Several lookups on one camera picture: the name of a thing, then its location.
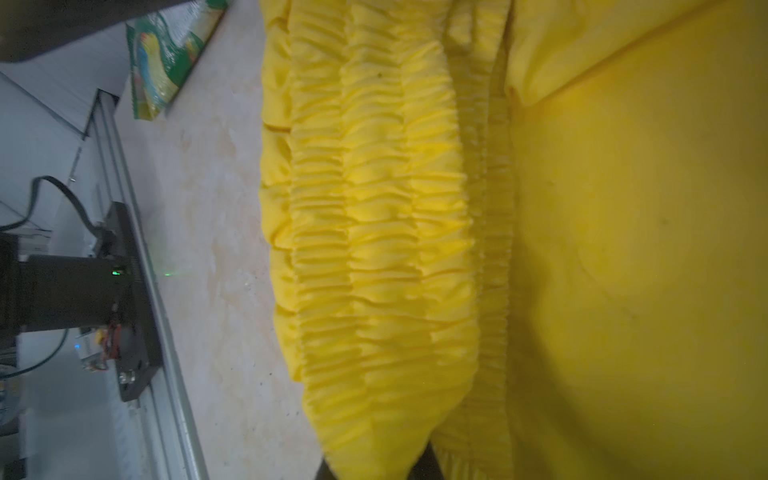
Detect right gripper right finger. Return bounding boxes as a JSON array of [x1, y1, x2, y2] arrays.
[[407, 443, 444, 480]]

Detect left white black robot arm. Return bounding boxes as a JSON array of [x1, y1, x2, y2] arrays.
[[1, 1, 173, 337]]

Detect aluminium front rail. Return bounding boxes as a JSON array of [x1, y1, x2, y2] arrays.
[[87, 89, 209, 479]]

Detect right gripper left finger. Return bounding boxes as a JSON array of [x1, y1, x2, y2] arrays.
[[315, 459, 337, 480]]

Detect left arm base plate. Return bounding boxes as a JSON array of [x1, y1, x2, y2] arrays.
[[101, 202, 163, 402]]

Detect yellow shorts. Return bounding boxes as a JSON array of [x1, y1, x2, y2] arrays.
[[259, 1, 767, 479]]

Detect green snack bag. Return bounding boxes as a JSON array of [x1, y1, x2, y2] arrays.
[[126, 0, 230, 121]]

